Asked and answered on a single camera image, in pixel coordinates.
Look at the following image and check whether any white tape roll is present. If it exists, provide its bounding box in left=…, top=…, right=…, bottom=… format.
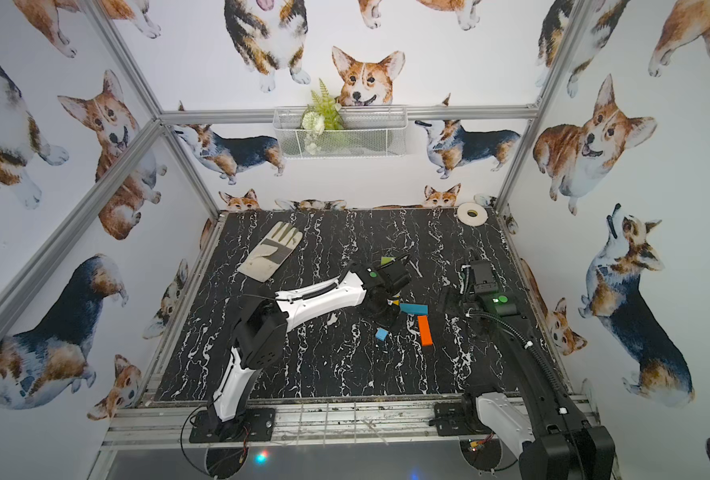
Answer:
left=456, top=202, right=489, bottom=227

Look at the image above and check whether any white wire basket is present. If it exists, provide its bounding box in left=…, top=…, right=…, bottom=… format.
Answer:
left=273, top=106, right=408, bottom=159

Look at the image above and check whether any aluminium front rail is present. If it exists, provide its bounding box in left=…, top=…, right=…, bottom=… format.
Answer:
left=100, top=396, right=491, bottom=451

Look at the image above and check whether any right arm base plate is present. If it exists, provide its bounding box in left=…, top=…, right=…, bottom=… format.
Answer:
left=428, top=402, right=492, bottom=437

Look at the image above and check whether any orange block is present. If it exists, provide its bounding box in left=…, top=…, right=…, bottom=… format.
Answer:
left=416, top=315, right=433, bottom=347

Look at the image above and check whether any artificial fern plant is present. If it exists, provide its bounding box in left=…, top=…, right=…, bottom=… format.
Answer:
left=301, top=80, right=345, bottom=135

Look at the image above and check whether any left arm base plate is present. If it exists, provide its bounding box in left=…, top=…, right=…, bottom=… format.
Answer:
left=189, top=408, right=276, bottom=444

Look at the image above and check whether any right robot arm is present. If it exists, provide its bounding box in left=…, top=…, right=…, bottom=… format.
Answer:
left=459, top=260, right=615, bottom=479

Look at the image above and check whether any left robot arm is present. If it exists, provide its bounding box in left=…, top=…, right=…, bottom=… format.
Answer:
left=198, top=253, right=411, bottom=439

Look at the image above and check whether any teal block body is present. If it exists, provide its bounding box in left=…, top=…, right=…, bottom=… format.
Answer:
left=399, top=303, right=429, bottom=316

